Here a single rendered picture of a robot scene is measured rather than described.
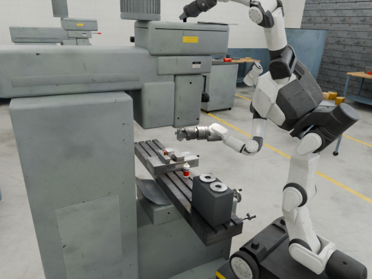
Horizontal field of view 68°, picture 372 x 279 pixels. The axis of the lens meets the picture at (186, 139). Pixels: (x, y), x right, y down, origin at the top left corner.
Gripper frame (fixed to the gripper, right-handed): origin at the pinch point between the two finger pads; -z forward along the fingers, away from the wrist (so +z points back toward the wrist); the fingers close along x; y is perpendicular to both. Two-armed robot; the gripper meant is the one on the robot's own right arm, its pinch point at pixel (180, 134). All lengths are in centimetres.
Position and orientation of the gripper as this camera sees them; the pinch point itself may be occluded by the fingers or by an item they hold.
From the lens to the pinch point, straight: 174.7
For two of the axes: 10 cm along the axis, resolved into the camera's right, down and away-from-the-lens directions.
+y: -0.3, 9.2, 3.9
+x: 2.4, 3.9, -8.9
